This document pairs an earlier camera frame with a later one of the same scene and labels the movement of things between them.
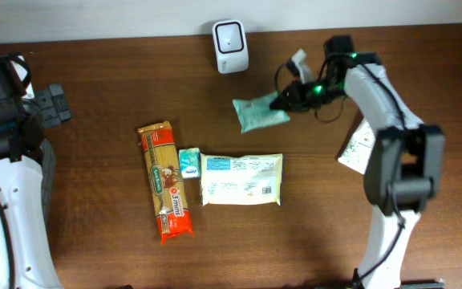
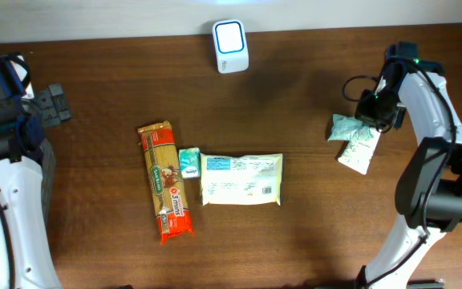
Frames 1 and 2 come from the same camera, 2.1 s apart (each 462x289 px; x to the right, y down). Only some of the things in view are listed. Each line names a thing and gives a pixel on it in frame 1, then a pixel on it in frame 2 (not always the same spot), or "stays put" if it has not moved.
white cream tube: [358, 150] stays put
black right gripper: [293, 95] -> [370, 114]
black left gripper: [54, 104] stays put
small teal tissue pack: [190, 163] stays put
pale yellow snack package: [256, 179] stays put
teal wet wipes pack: [257, 112] -> [348, 128]
